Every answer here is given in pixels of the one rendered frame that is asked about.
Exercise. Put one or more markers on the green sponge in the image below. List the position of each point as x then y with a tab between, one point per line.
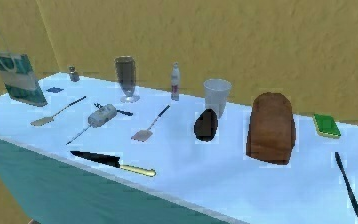
326	125

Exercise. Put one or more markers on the tall dark drinking glass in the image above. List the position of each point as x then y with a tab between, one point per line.
126	79

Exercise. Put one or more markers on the thin black knife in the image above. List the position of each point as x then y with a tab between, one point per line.
347	185

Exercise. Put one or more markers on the white hand mixer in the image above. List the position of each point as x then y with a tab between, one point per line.
102	115

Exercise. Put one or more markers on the white plastic cup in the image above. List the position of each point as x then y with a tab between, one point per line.
217	95

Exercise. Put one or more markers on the spatula with pink blade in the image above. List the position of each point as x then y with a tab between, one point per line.
142	134

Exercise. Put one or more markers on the table with pale blue cloth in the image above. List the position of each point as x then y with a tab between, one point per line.
193	166

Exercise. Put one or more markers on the white spray bottle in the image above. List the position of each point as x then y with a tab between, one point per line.
175	81

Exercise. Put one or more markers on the small grey shaker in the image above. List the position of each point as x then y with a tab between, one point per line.
74	74

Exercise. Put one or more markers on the dark avocado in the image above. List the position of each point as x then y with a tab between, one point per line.
206	125

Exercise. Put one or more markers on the teal and white paper bag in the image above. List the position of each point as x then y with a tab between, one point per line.
18	78

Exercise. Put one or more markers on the brown bread loaf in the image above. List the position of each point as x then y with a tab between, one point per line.
271	128

